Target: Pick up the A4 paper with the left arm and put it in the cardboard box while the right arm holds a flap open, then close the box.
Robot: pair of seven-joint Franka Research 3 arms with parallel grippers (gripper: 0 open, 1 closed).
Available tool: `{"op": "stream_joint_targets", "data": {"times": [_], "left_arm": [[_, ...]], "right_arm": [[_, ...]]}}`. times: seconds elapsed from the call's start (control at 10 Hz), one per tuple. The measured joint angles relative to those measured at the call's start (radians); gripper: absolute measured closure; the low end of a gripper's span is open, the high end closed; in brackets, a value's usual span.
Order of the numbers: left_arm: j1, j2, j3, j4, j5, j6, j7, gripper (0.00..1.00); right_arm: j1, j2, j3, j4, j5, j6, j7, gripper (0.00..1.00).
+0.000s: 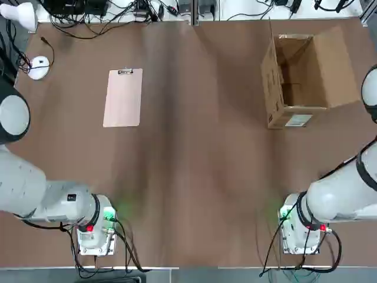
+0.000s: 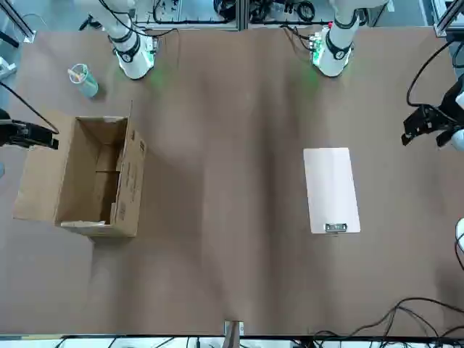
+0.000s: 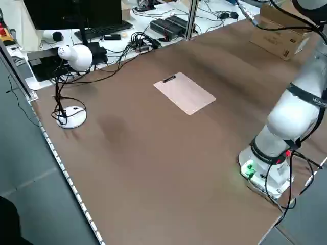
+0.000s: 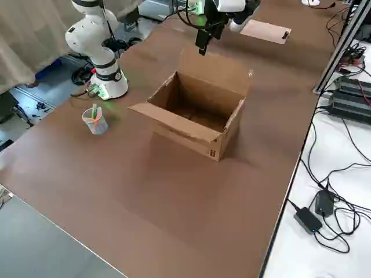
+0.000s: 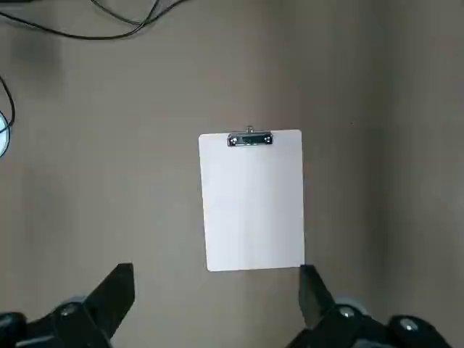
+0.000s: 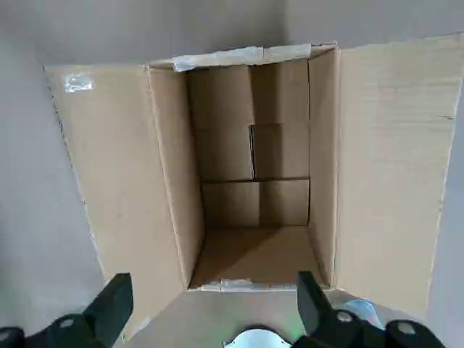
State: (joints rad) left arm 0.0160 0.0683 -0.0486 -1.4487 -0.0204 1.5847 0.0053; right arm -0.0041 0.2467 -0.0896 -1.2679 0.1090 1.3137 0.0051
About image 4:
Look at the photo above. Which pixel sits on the pinkish A4 paper sheet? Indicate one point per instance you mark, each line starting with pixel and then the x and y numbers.
pixel 261 30

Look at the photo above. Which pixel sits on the aluminium frame post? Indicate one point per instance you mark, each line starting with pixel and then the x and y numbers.
pixel 339 49

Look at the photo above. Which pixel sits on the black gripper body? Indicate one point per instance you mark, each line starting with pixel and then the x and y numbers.
pixel 215 26

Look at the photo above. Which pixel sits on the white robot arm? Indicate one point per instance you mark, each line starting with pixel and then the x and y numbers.
pixel 87 37

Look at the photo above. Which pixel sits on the dark grey flat adapter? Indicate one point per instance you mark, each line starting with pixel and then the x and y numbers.
pixel 307 219

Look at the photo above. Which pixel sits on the orange marker pen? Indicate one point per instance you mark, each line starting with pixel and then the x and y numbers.
pixel 98 123

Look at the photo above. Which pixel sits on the beige curtain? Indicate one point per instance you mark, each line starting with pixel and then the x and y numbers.
pixel 29 34

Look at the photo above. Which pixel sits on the brown cardboard box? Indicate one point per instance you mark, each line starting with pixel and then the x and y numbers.
pixel 185 136

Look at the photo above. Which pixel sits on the small white device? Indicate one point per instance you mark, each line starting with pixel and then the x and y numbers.
pixel 310 2

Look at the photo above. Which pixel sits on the black finned power supply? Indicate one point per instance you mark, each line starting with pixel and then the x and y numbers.
pixel 355 87
pixel 347 105

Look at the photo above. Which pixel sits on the black power adapter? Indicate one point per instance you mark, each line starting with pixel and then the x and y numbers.
pixel 324 202

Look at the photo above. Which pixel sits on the green marker pen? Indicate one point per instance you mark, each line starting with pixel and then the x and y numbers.
pixel 94 111

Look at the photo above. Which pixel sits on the clear plastic cup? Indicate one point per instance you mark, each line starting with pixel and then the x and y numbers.
pixel 97 127

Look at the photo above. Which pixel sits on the black binder clip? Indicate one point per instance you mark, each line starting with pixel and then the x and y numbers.
pixel 285 35

